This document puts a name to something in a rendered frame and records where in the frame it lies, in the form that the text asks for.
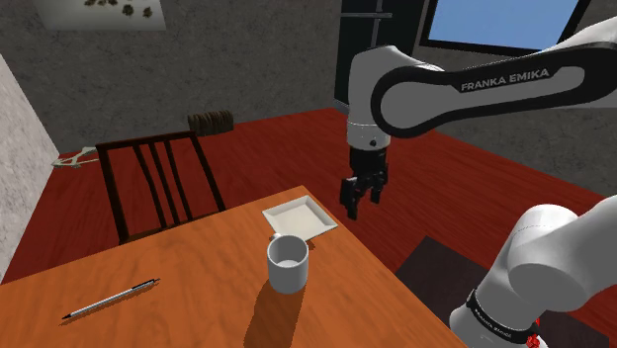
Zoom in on black cabinet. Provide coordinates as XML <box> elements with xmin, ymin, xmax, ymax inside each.
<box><xmin>333</xmin><ymin>0</ymin><xmax>430</xmax><ymax>116</ymax></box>

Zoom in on white mug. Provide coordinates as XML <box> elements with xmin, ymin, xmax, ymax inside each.
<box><xmin>266</xmin><ymin>232</ymin><xmax>310</xmax><ymax>296</ymax></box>

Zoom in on dark wooden chair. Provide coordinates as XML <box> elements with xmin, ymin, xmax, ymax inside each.
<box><xmin>94</xmin><ymin>130</ymin><xmax>227</xmax><ymax>246</ymax></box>

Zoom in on pale twig-like floor object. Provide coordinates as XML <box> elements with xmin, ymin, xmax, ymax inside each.
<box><xmin>50</xmin><ymin>145</ymin><xmax>101</xmax><ymax>170</ymax></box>

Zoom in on white square plate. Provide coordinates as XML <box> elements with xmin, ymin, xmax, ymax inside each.
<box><xmin>261</xmin><ymin>195</ymin><xmax>339</xmax><ymax>242</ymax></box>

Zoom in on brown ribbed basket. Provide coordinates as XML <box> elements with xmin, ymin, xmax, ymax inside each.
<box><xmin>186</xmin><ymin>109</ymin><xmax>235</xmax><ymax>137</ymax></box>

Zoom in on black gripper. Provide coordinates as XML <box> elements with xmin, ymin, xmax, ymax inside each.
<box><xmin>339</xmin><ymin>145</ymin><xmax>390</xmax><ymax>221</ymax></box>

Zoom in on white wall picture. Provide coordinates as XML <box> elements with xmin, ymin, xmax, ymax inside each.
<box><xmin>32</xmin><ymin>0</ymin><xmax>167</xmax><ymax>33</ymax></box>

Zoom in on silver pen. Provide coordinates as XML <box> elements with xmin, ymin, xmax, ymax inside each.
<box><xmin>60</xmin><ymin>278</ymin><xmax>161</xmax><ymax>320</ymax></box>

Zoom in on black-framed window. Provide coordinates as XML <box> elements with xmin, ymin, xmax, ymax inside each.
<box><xmin>417</xmin><ymin>0</ymin><xmax>593</xmax><ymax>59</ymax></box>

